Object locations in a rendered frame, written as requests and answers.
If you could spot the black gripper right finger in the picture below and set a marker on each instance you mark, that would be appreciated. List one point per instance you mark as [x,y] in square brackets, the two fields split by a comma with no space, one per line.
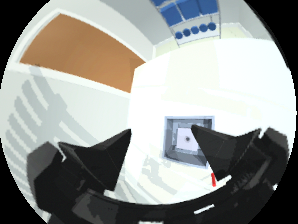
[222,150]

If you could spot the white square plate with hole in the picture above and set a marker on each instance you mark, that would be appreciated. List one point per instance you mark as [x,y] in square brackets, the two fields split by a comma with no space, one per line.
[184,143]

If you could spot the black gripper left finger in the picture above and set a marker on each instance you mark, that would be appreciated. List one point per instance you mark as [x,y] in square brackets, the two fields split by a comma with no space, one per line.
[103,160]

